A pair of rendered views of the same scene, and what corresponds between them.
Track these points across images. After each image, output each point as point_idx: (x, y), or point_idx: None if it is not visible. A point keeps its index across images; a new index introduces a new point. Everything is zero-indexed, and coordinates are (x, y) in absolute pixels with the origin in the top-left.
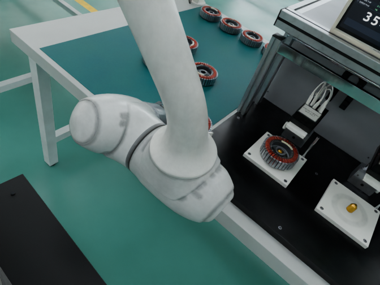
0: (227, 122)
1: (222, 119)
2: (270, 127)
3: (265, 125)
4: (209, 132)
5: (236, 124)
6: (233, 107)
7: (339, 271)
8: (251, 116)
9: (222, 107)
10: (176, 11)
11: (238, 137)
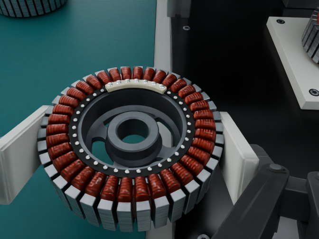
0: (181, 55)
1: (155, 55)
2: (255, 7)
3: (243, 9)
4: (233, 125)
5: (201, 44)
6: (148, 16)
7: None
8: (203, 9)
9: (130, 31)
10: None
11: (238, 69)
